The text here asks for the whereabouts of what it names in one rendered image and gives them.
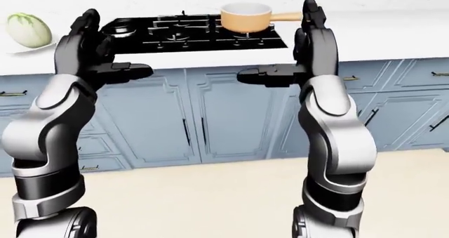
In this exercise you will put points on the black gas stove top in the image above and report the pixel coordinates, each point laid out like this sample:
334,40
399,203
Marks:
196,32

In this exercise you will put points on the pale green striped zucchini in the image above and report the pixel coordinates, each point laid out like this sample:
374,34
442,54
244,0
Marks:
29,30

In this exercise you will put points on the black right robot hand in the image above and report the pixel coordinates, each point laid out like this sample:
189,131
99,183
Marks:
321,51

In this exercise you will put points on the orange saucepan with white inside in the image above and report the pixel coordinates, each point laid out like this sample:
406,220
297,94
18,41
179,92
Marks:
245,18

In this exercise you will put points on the white plate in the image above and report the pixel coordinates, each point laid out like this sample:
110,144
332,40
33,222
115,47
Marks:
33,49

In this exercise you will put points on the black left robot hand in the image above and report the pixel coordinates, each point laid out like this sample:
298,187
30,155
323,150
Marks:
70,56

